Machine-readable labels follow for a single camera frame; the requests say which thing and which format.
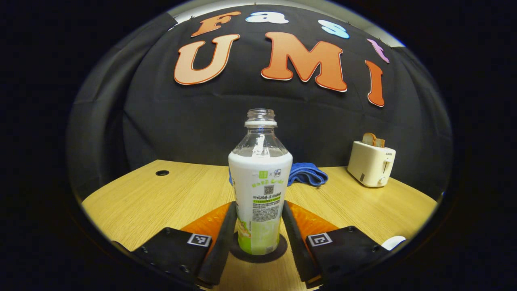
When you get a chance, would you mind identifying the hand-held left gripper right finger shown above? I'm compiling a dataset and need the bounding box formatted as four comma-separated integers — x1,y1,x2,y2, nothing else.
282,201,390,283

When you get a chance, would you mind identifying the dark round coaster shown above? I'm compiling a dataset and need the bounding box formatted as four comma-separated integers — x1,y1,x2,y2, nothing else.
232,231,288,264

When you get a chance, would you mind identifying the black backdrop cloth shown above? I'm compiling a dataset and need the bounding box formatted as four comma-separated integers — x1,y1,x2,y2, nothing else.
67,4,453,200

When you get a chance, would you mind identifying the cream toaster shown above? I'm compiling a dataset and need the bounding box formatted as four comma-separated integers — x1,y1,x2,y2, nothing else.
347,141,396,188

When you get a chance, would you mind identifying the blue towel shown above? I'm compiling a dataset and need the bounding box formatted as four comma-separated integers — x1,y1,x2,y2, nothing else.
229,162,329,187

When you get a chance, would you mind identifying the clear water bottle green label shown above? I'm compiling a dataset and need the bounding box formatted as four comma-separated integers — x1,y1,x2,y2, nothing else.
228,108,293,256

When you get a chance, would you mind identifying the white teacup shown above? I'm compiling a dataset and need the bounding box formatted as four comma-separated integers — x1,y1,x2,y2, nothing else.
381,236,406,251

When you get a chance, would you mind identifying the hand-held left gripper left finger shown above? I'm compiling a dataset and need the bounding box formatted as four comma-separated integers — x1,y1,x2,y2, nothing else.
133,201,238,285

